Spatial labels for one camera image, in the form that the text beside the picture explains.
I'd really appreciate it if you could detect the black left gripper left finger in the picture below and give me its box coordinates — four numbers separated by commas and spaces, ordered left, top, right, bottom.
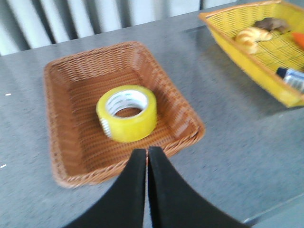
65, 149, 146, 228

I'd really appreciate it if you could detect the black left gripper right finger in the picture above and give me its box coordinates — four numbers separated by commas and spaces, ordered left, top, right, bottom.
148, 146, 247, 228

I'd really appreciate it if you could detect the yellow packing tape roll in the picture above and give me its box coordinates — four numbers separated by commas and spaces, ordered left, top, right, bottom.
96, 85, 157, 143

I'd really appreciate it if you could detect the brown wicker basket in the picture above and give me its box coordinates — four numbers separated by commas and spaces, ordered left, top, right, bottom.
44, 41, 205, 188

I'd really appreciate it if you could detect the black capped white bottle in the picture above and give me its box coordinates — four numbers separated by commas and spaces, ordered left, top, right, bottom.
276, 67, 304, 93

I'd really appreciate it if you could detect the toy croissant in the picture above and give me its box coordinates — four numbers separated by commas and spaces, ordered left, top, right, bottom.
235, 27, 272, 54

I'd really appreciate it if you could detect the yellow plastic woven basket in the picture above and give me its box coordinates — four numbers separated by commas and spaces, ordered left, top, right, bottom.
199, 0, 304, 107

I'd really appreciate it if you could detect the brown toy animal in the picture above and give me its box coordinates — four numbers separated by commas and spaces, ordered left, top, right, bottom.
254, 18, 290, 33

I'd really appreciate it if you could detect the orange toy carrot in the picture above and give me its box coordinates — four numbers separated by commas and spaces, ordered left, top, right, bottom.
292, 32, 304, 48

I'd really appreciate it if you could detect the grey pleated curtain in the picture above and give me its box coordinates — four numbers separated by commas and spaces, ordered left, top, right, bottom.
0, 0, 262, 57

